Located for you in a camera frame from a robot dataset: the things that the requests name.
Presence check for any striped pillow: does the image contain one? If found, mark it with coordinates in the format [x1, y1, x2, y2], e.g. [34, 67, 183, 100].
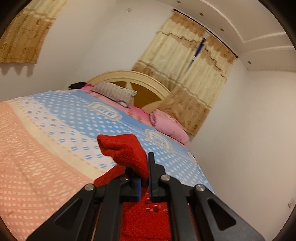
[91, 82, 137, 108]

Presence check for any red knitted sweater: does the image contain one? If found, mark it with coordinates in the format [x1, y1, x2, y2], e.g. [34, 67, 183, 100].
[94, 134, 171, 240]

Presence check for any polka dot bed sheet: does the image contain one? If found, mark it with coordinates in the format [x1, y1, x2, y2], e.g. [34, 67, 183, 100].
[1, 90, 209, 240]

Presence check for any beige side curtain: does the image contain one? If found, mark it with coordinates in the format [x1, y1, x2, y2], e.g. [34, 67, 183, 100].
[1, 0, 67, 64]

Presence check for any beige window curtain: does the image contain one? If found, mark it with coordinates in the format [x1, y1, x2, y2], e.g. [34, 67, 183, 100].
[132, 12, 236, 136]

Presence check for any pink folded blanket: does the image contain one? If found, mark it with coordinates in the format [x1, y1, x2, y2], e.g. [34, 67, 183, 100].
[79, 83, 190, 146]

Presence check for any cream wooden headboard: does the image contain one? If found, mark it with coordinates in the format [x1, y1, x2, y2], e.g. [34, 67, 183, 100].
[87, 70, 171, 113]

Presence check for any black item behind pillow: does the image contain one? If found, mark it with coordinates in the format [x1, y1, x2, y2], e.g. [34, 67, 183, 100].
[68, 81, 86, 89]

